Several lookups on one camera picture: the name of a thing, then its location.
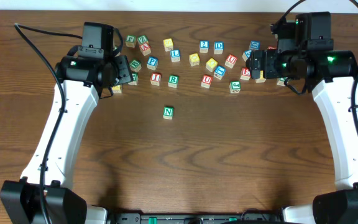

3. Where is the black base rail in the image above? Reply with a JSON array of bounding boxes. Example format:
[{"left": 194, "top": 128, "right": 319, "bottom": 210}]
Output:
[{"left": 107, "top": 212, "right": 285, "bottom": 224}]

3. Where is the left black cable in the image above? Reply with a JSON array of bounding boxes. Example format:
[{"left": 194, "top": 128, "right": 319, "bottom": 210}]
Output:
[{"left": 13, "top": 22, "right": 83, "bottom": 224}]

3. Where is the blue 5 block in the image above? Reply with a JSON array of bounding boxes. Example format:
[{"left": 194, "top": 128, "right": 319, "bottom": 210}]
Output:
[{"left": 242, "top": 50, "right": 252, "bottom": 62}]

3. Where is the blue P block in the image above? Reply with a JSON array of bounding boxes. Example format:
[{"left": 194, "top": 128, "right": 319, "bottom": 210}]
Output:
[{"left": 147, "top": 57, "right": 158, "bottom": 70}]

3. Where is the blue d block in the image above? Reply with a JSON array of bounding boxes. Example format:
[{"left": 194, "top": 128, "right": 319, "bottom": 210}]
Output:
[
  {"left": 249, "top": 40, "right": 260, "bottom": 50},
  {"left": 214, "top": 42, "right": 224, "bottom": 54}
]

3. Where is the yellow S block right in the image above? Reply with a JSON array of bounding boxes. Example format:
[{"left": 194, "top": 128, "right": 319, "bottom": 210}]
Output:
[{"left": 255, "top": 70, "right": 266, "bottom": 83}]

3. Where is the blue D block centre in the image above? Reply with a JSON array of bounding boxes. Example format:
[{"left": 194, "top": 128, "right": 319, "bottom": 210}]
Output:
[{"left": 214, "top": 42, "right": 224, "bottom": 54}]

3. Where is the yellow s block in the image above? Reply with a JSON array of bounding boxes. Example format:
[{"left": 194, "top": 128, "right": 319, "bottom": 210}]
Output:
[
  {"left": 255, "top": 70, "right": 266, "bottom": 83},
  {"left": 163, "top": 38, "right": 174, "bottom": 52}
]

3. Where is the green J block upper left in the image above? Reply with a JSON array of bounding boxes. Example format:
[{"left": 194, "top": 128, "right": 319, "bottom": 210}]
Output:
[{"left": 125, "top": 35, "right": 136, "bottom": 48}]

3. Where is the yellow K block left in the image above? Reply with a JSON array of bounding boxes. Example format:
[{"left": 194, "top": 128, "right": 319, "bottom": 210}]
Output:
[{"left": 111, "top": 85, "right": 122, "bottom": 94}]

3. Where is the green Z block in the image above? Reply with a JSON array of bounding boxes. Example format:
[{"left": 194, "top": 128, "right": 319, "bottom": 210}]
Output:
[{"left": 137, "top": 35, "right": 149, "bottom": 45}]

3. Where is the yellow S block top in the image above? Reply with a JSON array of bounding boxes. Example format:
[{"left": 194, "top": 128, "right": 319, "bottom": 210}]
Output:
[{"left": 163, "top": 38, "right": 174, "bottom": 52}]

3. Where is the blue D block right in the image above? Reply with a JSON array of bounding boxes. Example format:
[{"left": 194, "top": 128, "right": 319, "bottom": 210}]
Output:
[{"left": 249, "top": 40, "right": 260, "bottom": 50}]

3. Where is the green 4 block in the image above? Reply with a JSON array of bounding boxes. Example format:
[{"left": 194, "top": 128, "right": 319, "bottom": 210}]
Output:
[{"left": 277, "top": 77, "right": 287, "bottom": 86}]

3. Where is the green J block lower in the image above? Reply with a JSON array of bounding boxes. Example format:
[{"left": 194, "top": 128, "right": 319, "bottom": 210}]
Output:
[{"left": 229, "top": 81, "right": 241, "bottom": 93}]

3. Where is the green B block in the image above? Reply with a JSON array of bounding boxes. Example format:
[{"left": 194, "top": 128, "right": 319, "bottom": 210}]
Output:
[{"left": 129, "top": 59, "right": 142, "bottom": 73}]

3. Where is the red u block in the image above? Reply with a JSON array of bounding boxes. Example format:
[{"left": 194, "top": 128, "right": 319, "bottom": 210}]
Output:
[
  {"left": 201, "top": 75, "right": 213, "bottom": 88},
  {"left": 225, "top": 54, "right": 238, "bottom": 68}
]

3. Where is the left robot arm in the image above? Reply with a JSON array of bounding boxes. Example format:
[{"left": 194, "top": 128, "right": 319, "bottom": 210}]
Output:
[{"left": 0, "top": 22, "right": 133, "bottom": 223}]

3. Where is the green R block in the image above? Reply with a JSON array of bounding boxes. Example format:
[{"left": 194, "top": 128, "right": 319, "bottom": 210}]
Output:
[{"left": 168, "top": 75, "right": 179, "bottom": 88}]

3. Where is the yellow o block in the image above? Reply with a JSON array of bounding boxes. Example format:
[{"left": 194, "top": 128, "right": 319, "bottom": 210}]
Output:
[
  {"left": 189, "top": 53, "right": 200, "bottom": 67},
  {"left": 206, "top": 58, "right": 218, "bottom": 72}
]

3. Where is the red I block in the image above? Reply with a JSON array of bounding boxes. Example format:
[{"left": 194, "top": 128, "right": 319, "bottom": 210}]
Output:
[{"left": 150, "top": 73, "right": 162, "bottom": 86}]

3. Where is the blue L block centre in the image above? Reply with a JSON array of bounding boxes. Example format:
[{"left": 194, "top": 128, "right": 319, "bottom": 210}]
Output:
[{"left": 170, "top": 49, "right": 181, "bottom": 62}]

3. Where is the blue 2 block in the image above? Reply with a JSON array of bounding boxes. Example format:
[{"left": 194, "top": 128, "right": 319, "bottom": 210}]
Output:
[{"left": 200, "top": 40, "right": 209, "bottom": 54}]

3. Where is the blue T block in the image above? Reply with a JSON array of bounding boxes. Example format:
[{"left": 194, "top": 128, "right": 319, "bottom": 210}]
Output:
[{"left": 214, "top": 65, "right": 226, "bottom": 80}]

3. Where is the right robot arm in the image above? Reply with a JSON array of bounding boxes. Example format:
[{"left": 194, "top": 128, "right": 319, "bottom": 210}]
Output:
[{"left": 246, "top": 12, "right": 358, "bottom": 223}]

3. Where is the green N block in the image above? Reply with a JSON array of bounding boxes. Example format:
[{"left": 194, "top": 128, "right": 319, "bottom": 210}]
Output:
[{"left": 163, "top": 106, "right": 174, "bottom": 119}]

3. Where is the yellow O block right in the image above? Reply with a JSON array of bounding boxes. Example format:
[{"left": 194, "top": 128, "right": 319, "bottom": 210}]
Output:
[{"left": 206, "top": 58, "right": 218, "bottom": 72}]

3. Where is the red A block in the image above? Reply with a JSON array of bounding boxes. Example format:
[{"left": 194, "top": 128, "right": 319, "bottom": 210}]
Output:
[{"left": 139, "top": 42, "right": 151, "bottom": 56}]

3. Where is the red E block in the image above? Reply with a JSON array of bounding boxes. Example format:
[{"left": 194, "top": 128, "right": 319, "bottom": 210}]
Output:
[{"left": 240, "top": 68, "right": 251, "bottom": 81}]

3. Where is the yellow O block left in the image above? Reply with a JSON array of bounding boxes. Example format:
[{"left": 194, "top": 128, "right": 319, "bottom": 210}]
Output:
[{"left": 189, "top": 53, "right": 200, "bottom": 67}]

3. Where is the green j block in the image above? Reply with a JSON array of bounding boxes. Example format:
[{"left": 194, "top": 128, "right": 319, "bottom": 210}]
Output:
[
  {"left": 229, "top": 81, "right": 241, "bottom": 93},
  {"left": 125, "top": 35, "right": 136, "bottom": 48}
]

